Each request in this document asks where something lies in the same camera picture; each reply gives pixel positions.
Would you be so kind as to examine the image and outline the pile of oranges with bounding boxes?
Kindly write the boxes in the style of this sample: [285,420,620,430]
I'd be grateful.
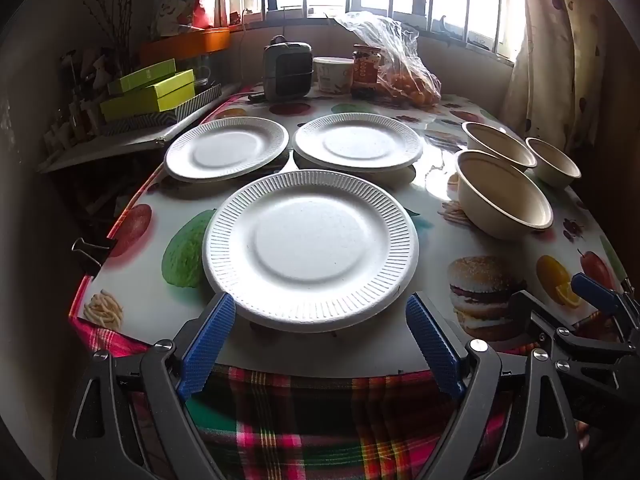
[377,67,441,106]

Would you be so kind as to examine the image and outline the clear plastic bag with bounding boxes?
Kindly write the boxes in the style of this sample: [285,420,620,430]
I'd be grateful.
[335,10,443,107]

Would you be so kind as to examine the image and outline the small beige paper bowl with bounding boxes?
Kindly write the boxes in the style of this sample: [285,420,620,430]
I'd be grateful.
[525,136,582,190]

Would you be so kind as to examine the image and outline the fruit print tablecloth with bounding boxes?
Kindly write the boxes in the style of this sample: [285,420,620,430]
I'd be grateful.
[70,82,631,376]

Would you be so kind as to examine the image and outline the medium beige paper bowl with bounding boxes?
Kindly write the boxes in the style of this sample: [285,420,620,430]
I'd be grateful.
[461,121,537,171]

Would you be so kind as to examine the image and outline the dried branches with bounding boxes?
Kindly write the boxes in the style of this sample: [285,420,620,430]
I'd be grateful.
[67,0,138,61]

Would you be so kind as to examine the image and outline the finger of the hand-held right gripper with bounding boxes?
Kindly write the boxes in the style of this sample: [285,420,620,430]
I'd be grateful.
[511,289,640,363]
[571,272,640,330]

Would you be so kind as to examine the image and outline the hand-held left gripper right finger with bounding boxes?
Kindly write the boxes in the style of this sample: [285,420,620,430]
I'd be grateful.
[405,292,586,480]

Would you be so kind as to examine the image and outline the orange tray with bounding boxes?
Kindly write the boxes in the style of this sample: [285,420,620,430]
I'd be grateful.
[139,27,231,66]

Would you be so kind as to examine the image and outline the large beige paper bowl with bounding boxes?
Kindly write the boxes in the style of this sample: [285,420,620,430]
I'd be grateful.
[455,150,555,241]

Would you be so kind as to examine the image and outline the white board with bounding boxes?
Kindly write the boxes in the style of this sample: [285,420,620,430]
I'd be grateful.
[37,82,241,175]

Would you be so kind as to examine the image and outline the red label glass jar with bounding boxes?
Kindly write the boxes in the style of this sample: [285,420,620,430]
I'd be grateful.
[350,44,383,100]

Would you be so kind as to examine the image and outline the green flat box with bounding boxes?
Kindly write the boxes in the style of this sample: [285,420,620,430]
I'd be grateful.
[100,69,196,122]
[107,58,177,95]

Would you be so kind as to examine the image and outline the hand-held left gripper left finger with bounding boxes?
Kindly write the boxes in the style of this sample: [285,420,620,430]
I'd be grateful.
[56,291,236,480]

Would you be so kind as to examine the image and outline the patterned cream curtain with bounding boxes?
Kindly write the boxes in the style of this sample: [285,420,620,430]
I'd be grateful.
[500,0,631,161]

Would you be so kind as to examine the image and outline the white plastic tub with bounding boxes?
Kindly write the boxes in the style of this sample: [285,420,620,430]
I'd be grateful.
[312,56,355,95]

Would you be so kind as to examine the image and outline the white paper plate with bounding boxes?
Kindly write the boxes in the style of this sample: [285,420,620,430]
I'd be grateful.
[293,113,424,173]
[164,116,290,183]
[201,170,420,333]

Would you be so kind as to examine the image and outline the striped grey box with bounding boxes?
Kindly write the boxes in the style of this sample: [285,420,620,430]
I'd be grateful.
[102,84,223,136]

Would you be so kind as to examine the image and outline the black binder clip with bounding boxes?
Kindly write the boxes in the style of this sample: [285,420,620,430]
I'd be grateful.
[71,237,118,276]

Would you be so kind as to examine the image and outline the small grey fan heater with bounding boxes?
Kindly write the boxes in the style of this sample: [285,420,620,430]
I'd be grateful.
[262,35,315,103]

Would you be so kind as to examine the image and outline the small bottles rack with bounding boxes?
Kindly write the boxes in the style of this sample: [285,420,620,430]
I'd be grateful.
[42,50,108,151]

